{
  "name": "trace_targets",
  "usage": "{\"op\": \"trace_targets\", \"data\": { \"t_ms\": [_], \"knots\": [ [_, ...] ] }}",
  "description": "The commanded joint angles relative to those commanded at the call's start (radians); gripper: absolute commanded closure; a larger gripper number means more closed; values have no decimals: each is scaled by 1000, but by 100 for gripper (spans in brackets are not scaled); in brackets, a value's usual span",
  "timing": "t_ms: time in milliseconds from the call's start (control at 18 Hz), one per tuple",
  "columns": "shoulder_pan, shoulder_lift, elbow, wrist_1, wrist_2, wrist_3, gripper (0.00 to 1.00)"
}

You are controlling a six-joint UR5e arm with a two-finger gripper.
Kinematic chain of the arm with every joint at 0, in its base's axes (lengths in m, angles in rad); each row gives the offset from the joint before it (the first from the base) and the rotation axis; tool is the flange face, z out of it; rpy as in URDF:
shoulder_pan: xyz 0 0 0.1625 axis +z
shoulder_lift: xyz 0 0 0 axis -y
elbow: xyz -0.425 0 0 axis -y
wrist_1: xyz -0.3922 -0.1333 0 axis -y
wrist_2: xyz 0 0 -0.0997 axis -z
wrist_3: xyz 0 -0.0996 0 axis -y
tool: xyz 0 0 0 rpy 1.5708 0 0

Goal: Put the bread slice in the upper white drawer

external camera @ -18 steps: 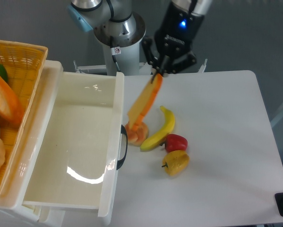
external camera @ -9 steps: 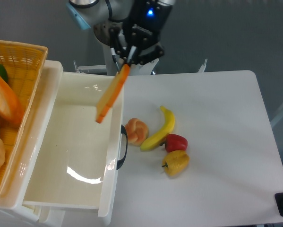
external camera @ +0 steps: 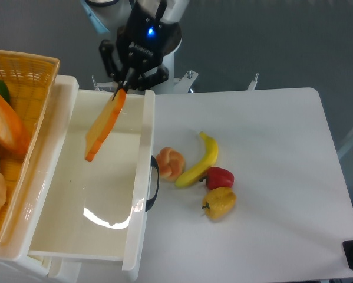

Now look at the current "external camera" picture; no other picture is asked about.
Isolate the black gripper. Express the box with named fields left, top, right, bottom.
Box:
left=98, top=1, right=182, bottom=99

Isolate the orange bread slice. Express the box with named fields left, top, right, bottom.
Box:
left=84, top=88, right=127, bottom=162

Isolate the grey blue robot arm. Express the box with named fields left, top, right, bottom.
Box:
left=81, top=1, right=189, bottom=94

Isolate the knotted bread roll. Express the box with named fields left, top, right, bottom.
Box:
left=156, top=147, right=186, bottom=182

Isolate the upper white drawer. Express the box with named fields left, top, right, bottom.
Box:
left=29, top=90, right=155, bottom=278

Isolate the white drawer cabinet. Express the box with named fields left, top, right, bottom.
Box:
left=0, top=75, right=149, bottom=283

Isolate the yellow woven basket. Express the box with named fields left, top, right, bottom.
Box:
left=0, top=50, right=60, bottom=245

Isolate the green fruit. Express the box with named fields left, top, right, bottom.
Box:
left=0, top=79, right=11, bottom=104

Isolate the yellow banana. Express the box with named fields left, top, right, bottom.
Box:
left=175, top=131, right=219, bottom=188

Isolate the orange baguette loaf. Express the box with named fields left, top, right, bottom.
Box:
left=0, top=95, right=31, bottom=156

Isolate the red bell pepper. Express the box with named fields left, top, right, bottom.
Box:
left=199, top=167, right=235, bottom=190

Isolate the yellow bell pepper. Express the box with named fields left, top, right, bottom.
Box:
left=201, top=187, right=237, bottom=220

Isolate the black drawer handle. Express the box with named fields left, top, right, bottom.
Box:
left=146, top=156, right=160, bottom=212

